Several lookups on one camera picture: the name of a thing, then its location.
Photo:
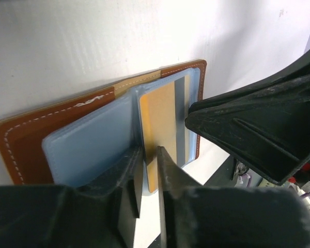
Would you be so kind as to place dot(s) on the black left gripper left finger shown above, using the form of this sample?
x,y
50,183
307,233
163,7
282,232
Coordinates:
x,y
102,213

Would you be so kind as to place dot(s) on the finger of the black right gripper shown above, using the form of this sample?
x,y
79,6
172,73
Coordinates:
x,y
265,125

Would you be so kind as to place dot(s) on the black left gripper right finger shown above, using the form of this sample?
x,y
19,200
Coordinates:
x,y
193,215

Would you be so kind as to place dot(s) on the brown leather card holder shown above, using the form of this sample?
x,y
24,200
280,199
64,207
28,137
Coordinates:
x,y
73,141

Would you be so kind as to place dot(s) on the gold card with stripe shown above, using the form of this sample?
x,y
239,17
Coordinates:
x,y
163,109

